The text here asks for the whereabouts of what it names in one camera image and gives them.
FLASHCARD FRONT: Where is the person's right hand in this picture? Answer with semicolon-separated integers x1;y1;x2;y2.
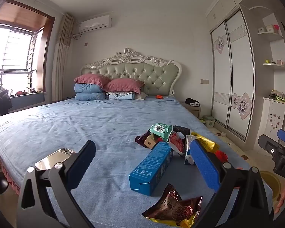
273;180;285;215

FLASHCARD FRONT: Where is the beige curtain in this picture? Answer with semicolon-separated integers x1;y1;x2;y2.
52;13;74;102

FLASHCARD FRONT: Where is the white blue carton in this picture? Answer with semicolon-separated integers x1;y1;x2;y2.
184;135;197;165

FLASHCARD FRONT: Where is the black clothes pile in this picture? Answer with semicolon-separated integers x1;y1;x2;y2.
185;98;200;107

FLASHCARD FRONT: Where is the bed with blue sheet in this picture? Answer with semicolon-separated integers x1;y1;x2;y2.
0;95;273;228

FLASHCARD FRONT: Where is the clutter on cabinet top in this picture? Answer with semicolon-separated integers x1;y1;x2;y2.
269;89;285;103

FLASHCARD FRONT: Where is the black foam square with hole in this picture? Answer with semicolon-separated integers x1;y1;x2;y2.
172;125;192;139

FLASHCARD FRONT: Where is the beige nightstand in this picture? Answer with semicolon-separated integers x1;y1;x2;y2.
180;102;201;119

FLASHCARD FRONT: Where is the tufted green ornate headboard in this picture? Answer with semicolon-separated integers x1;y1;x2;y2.
80;47;183;98

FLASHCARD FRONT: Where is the white corner cabinet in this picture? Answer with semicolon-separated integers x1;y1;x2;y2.
258;97;285;146

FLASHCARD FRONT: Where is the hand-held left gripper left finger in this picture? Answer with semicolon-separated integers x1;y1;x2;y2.
17;140;97;228

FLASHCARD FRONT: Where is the barred window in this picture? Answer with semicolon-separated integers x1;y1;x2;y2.
0;23;44;93

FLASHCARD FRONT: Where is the white air conditioner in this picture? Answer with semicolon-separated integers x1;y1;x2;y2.
79;15;112;33

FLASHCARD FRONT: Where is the yellow trash bin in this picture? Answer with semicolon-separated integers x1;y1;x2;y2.
260;170;282;200

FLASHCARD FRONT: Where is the brown snack wrapper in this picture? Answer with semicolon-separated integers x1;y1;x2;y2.
142;184;203;228

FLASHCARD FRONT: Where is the silver smartphone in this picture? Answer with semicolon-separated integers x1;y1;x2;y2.
34;148;76;171

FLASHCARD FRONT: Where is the green white storage box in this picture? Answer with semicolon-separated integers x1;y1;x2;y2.
203;115;215;126

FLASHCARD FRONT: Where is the dark red scrunchie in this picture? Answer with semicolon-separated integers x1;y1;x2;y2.
135;131;152;147

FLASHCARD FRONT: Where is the cream patterned floor mat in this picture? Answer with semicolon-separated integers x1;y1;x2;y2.
208;126;252;163

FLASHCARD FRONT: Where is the black jacket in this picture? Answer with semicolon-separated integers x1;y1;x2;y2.
0;87;13;115

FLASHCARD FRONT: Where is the light blue patterned folded blanket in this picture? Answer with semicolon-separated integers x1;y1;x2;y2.
106;91;136;100

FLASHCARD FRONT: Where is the small red wrapper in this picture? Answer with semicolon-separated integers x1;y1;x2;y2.
215;150;228;162

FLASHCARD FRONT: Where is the small brown cardboard box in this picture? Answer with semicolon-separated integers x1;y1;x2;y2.
144;134;162;150

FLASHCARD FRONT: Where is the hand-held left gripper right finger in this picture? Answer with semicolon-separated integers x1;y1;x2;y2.
189;140;275;228

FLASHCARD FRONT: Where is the blue cardboard box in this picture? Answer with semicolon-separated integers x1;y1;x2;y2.
129;142;174;197

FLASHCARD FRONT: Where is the white floral sliding wardrobe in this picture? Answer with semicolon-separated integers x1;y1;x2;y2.
205;0;259;141

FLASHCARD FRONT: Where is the red snack wrapper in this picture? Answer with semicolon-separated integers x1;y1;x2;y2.
169;133;186;155

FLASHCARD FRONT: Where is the green snack wrapper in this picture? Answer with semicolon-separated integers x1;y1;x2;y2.
149;123;173;142

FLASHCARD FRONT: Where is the pink pillow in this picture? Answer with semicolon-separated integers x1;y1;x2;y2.
74;74;111;89
103;78;145;94

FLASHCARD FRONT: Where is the yellow snack wrapper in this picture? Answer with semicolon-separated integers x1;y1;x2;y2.
191;132;220;152

